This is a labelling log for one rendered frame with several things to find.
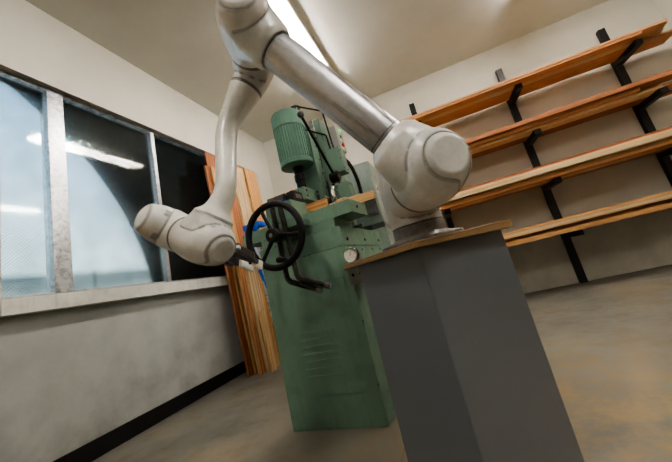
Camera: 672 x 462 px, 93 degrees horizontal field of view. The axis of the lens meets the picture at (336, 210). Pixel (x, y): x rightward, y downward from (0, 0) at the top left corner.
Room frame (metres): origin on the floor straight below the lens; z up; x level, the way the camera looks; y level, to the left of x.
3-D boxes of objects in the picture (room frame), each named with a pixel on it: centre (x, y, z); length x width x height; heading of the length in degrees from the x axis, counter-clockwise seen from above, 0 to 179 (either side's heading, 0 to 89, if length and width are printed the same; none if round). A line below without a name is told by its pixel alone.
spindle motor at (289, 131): (1.59, 0.14, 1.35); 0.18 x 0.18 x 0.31
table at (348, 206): (1.49, 0.19, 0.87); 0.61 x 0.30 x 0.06; 68
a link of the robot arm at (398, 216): (0.94, -0.23, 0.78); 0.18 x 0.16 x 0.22; 6
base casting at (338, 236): (1.71, 0.10, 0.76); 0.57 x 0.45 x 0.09; 158
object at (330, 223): (1.54, 0.17, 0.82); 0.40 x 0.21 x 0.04; 68
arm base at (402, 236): (0.96, -0.24, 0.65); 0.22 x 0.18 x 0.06; 128
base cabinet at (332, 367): (1.70, 0.10, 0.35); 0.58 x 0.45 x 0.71; 158
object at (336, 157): (1.73, -0.08, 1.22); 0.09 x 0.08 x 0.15; 158
